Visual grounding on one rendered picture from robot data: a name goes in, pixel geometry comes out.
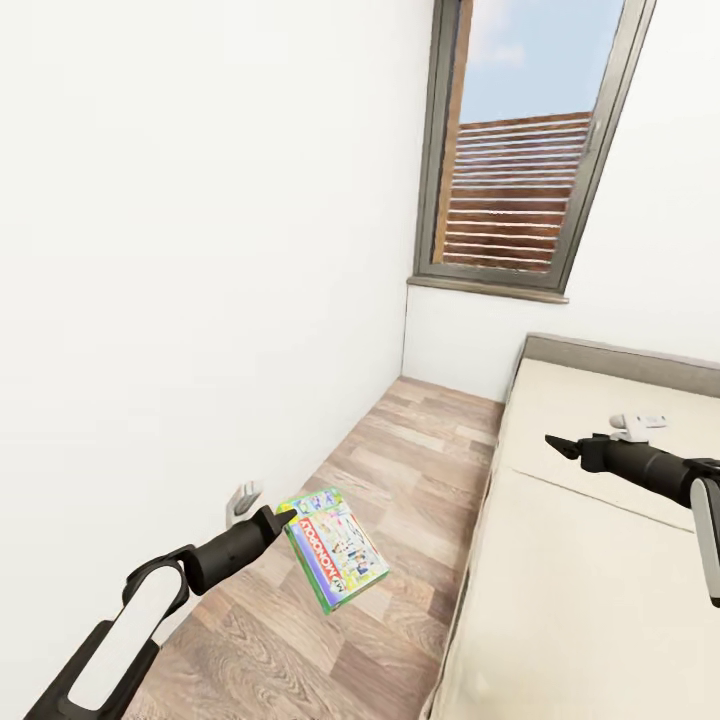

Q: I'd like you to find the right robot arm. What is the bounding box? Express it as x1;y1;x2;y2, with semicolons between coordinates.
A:
547;411;720;609

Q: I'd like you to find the board game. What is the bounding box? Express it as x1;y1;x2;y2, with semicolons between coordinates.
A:
276;486;390;616

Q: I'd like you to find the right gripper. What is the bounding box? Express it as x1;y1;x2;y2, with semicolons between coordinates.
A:
547;435;665;491

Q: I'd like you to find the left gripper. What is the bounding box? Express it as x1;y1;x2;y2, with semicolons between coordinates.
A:
215;505;297;577

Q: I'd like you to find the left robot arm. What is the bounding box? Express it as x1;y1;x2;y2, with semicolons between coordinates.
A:
24;480;297;720

